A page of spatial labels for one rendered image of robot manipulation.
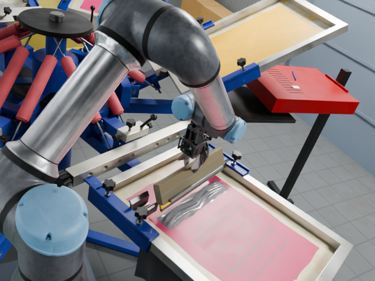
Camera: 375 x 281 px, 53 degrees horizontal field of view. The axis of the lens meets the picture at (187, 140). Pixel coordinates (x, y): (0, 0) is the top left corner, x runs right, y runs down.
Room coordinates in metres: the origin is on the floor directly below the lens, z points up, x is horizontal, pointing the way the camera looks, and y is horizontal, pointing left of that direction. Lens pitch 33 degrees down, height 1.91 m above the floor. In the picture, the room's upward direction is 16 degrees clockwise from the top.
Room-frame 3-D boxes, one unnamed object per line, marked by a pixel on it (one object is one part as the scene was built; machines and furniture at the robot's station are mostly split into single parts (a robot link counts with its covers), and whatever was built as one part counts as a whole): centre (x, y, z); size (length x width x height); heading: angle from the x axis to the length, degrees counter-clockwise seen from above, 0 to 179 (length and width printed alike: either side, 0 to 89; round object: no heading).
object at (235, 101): (1.88, 0.10, 0.91); 1.34 x 0.41 x 0.08; 118
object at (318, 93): (2.23, -0.56, 1.06); 0.61 x 0.46 x 0.12; 118
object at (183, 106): (0.99, 0.01, 1.39); 0.11 x 0.11 x 0.08; 61
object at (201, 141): (1.08, -0.03, 1.23); 0.09 x 0.08 x 0.12; 148
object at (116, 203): (0.89, 0.15, 0.97); 0.30 x 0.05 x 0.07; 58
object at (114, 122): (1.30, 0.27, 1.02); 0.17 x 0.06 x 0.05; 58
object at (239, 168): (1.37, -0.15, 0.97); 0.30 x 0.05 x 0.07; 58
